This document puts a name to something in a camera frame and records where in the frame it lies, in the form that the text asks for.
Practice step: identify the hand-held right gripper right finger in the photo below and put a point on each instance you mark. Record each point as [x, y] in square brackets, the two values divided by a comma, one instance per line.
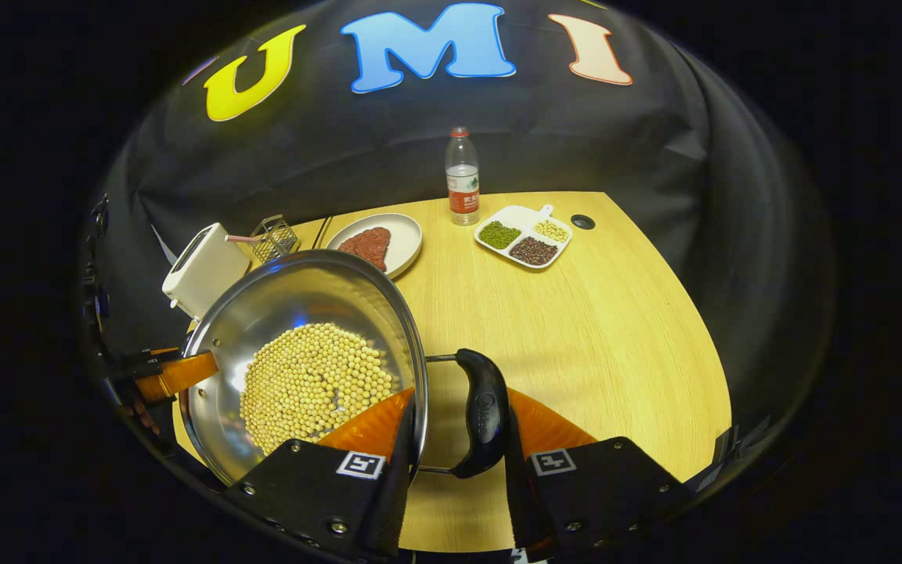
[600, 493]

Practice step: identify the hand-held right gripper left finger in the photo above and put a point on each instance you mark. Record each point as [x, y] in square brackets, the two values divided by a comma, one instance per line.
[310, 489]

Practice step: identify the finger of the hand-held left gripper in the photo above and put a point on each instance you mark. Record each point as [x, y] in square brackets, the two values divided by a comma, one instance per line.
[185, 374]
[138, 363]

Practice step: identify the pile of yellow soybeans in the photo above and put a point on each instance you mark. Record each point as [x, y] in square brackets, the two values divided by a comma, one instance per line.
[310, 384]

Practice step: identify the white toaster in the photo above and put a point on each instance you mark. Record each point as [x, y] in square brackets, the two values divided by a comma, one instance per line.
[204, 270]

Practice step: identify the dark chopsticks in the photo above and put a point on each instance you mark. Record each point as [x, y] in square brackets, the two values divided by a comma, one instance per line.
[322, 233]

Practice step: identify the red meat slice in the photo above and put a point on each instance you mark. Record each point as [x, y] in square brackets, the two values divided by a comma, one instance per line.
[369, 247]

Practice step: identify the heap of dark red beans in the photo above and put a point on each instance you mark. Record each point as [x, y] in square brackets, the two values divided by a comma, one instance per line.
[533, 251]

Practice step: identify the white oval plate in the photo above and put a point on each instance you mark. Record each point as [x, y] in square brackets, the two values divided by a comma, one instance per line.
[408, 235]

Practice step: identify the small heap of yellow beans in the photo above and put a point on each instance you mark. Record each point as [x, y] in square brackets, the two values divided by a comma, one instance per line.
[551, 230]

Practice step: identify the white divided dish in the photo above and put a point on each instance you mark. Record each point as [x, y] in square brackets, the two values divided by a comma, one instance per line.
[525, 227]

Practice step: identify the heap of green mung beans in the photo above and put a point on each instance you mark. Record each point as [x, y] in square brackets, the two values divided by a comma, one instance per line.
[499, 235]

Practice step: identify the clear water bottle red label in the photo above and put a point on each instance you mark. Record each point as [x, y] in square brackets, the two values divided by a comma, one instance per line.
[463, 180]

